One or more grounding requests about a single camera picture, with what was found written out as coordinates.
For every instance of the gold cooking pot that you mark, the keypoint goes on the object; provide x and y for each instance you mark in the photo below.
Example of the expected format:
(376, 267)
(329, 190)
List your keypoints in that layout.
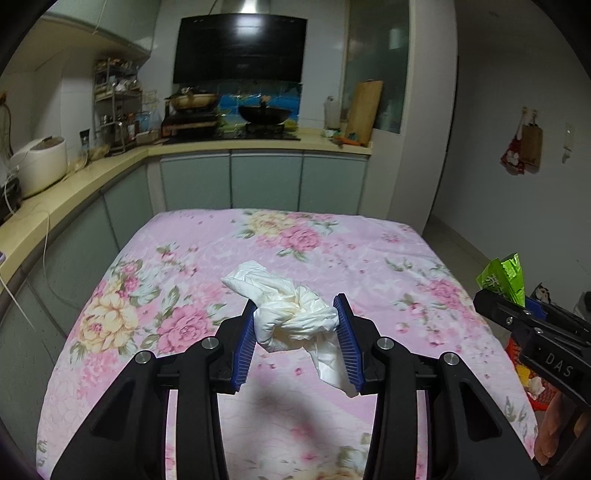
(193, 100)

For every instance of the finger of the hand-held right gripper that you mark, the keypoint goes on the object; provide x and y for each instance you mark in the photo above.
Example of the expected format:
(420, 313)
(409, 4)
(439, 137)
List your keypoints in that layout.
(501, 311)
(540, 308)

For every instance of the black wok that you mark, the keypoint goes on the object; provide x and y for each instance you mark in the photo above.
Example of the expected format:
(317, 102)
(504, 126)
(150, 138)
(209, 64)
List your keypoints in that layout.
(265, 114)

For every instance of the grey kitchen counter cabinet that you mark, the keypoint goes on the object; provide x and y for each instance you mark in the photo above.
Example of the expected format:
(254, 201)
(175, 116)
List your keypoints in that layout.
(265, 180)

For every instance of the red plastic mesh basket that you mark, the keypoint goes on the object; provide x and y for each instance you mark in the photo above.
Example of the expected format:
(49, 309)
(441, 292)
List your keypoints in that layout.
(515, 353)

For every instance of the pink floral blanket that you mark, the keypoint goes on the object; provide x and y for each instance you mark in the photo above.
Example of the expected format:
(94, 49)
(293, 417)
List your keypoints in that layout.
(184, 258)

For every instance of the wooden cutting board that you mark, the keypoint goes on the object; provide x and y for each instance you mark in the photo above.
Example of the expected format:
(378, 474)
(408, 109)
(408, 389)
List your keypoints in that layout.
(364, 110)

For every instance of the black gas stove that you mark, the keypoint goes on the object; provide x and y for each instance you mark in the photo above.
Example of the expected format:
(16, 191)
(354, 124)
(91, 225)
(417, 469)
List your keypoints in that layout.
(268, 134)

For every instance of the person's right hand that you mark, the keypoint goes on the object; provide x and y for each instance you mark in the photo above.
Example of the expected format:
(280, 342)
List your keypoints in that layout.
(551, 429)

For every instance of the red hanging bag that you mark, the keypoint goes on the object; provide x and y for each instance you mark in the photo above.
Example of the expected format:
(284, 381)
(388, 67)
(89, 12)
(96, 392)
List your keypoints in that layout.
(511, 159)

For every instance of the green snack packet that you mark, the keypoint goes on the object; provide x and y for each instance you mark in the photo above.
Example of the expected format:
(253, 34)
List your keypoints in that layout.
(505, 277)

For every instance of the black range hood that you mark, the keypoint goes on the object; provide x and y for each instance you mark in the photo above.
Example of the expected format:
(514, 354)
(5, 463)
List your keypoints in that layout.
(240, 46)

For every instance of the grey wall cabinet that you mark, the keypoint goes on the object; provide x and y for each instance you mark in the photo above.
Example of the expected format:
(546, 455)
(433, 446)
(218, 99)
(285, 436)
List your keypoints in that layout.
(115, 23)

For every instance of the orange carrot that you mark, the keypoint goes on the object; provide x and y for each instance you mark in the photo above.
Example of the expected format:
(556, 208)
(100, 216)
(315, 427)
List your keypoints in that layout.
(348, 141)

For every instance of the blue backsplash picture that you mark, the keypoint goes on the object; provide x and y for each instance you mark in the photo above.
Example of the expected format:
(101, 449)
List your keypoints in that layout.
(286, 94)

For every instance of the white rice cooker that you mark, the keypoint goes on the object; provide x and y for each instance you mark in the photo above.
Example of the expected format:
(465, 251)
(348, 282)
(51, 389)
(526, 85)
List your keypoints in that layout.
(39, 166)

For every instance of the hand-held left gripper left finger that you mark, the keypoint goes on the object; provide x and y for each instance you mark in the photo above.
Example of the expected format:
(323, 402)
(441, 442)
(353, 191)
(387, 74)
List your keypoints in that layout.
(242, 355)

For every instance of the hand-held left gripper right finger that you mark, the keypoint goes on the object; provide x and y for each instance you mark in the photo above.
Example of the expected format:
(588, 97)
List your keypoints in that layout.
(351, 355)

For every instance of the white plastic bag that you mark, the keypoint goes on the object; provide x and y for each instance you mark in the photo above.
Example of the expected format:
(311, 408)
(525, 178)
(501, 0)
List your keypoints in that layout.
(286, 314)

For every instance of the clear plastic bottle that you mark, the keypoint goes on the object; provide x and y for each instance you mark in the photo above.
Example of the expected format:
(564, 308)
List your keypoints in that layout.
(332, 115)

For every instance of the brown hanging bag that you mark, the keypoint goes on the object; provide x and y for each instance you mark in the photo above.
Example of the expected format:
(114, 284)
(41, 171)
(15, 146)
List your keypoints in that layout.
(532, 147)

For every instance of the metal spice rack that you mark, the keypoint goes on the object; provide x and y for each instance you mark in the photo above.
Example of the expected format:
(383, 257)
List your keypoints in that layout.
(115, 101)

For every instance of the frosted glass panel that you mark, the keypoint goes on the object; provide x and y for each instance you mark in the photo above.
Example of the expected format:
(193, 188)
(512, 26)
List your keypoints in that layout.
(376, 60)

